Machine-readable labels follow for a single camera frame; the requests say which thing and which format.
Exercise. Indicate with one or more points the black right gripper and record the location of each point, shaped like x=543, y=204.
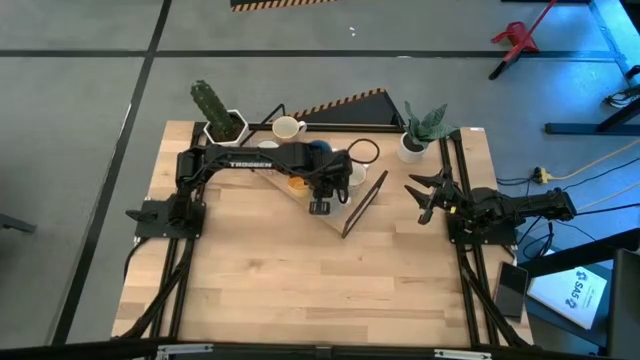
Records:
x=440, y=196

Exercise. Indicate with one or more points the blue coffee mug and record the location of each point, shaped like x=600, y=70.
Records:
x=321, y=146

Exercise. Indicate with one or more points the grey chair leg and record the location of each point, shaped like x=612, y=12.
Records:
x=17, y=223

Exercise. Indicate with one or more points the black ramp with hazard stripes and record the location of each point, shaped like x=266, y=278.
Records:
x=365, y=110

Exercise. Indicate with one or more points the white coffee mug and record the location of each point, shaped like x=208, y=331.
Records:
x=267, y=144
x=286, y=128
x=358, y=175

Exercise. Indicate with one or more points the black smartphone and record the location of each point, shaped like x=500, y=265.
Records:
x=511, y=290

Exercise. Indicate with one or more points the hazard striped floor strip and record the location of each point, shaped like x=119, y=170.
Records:
x=280, y=4

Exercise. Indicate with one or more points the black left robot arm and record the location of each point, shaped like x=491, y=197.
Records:
x=250, y=160

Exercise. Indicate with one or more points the black front frame bar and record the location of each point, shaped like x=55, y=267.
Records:
x=320, y=351

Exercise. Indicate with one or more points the green plant in white pot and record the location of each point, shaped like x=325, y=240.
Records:
x=422, y=130

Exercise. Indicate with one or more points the black desk bar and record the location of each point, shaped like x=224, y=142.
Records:
x=575, y=255

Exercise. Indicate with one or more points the blue lit table frame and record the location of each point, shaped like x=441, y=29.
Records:
x=615, y=35

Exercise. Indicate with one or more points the black aluminium frame rails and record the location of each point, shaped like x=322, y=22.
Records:
x=177, y=280
x=472, y=300

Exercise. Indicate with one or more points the cactus in white hexagonal pot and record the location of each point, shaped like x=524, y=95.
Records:
x=215, y=110

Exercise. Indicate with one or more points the black monitor edge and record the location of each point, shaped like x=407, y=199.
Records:
x=627, y=305

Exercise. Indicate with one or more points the yellow power plug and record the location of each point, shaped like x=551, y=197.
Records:
x=540, y=175

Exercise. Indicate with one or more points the red metal stand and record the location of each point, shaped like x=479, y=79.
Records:
x=517, y=37

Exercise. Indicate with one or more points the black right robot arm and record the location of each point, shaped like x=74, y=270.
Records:
x=520, y=206

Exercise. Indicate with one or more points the white and blue box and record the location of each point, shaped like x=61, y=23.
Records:
x=567, y=295

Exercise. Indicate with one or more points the wooden shelf with black frame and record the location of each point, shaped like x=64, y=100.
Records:
x=277, y=179

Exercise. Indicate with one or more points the orange coffee mug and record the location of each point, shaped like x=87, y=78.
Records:
x=298, y=186

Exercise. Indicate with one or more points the black back frame rail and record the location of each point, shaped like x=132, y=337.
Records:
x=350, y=128

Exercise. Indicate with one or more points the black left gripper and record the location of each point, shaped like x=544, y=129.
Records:
x=330, y=185

